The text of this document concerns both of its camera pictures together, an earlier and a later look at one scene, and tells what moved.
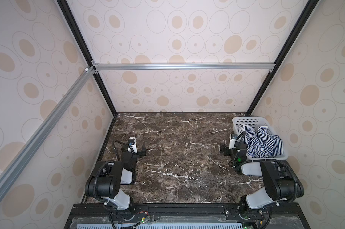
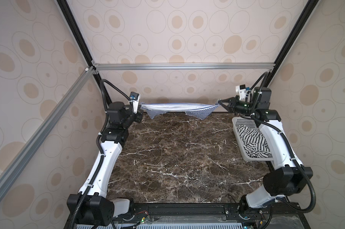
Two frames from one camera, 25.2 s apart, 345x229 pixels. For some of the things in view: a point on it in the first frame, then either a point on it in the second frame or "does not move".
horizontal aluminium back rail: x=183 y=66 does not move
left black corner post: x=85 y=46 does not move
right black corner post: x=309 y=9 does not move
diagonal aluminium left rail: x=1 y=184 does not move
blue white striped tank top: x=261 y=143 → x=197 y=110
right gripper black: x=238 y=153 → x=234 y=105
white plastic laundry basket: x=253 y=123 does not move
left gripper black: x=139 y=153 → x=139 y=118
